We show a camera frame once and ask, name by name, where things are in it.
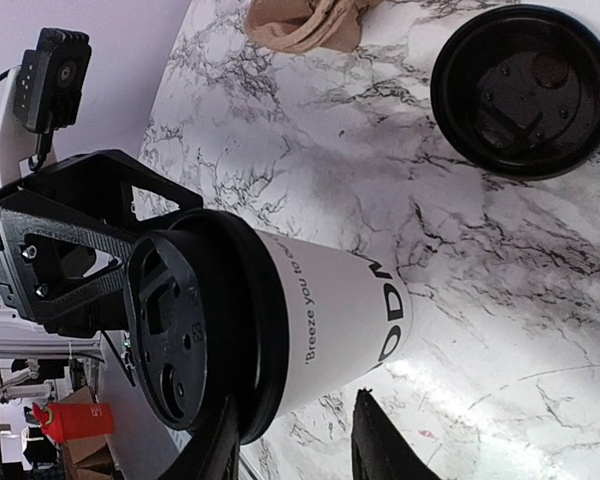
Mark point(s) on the brown pulp cup carrier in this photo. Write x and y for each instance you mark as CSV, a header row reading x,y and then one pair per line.
x,y
297,27

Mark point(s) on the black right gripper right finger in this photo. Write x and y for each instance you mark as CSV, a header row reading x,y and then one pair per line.
x,y
378,450

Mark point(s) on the white paper coffee cup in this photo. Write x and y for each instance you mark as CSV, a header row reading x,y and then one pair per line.
x,y
347,315

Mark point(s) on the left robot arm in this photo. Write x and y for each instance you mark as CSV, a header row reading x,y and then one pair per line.
x,y
17,145

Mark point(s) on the red bottle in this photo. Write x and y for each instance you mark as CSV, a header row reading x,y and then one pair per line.
x,y
63,422

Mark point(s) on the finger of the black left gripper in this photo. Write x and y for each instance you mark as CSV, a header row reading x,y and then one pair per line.
x,y
57,259
100,185

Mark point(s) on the black plastic cup lid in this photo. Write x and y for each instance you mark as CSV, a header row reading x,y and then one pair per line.
x,y
207,318
516,91

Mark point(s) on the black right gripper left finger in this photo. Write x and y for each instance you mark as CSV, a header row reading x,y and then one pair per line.
x,y
213,451

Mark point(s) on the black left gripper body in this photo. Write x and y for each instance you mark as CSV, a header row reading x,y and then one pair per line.
x,y
79,323

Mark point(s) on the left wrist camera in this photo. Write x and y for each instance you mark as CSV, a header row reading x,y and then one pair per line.
x,y
50,80

